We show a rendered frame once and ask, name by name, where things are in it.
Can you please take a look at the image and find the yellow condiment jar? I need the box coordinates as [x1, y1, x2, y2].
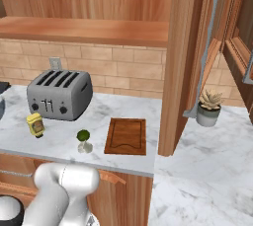
[26, 112, 45, 139]

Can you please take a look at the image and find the wooden base cabinet door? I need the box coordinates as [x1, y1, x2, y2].
[86, 170, 154, 226]

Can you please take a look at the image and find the wooden wall cabinet run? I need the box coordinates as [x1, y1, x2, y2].
[0, 0, 175, 49]

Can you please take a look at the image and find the wooden base cabinet handle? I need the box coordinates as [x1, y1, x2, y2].
[98, 169, 127, 186]

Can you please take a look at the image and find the grey drawer handle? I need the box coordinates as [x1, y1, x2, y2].
[0, 169, 35, 179]

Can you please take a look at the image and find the grey four-slot toaster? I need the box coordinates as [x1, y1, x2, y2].
[26, 68, 94, 122]

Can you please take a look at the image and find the green lime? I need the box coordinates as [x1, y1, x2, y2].
[76, 129, 91, 142]

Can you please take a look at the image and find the brown wooden cutting board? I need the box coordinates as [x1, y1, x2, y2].
[104, 116, 147, 157]

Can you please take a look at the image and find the succulent in grey pot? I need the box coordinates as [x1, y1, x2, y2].
[196, 88, 223, 128]

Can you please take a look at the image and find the wooden drawer front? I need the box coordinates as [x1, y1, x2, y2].
[0, 152, 50, 201]

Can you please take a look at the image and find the black hob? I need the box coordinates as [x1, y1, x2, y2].
[0, 81, 12, 96]

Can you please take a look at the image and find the long grey door handle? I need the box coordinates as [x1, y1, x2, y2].
[242, 47, 253, 86]
[182, 0, 224, 119]

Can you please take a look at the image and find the tall wooden cabinet body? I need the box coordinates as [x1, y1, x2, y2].
[157, 0, 208, 158]

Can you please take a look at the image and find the grey wall outlet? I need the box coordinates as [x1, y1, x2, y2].
[48, 57, 63, 72]

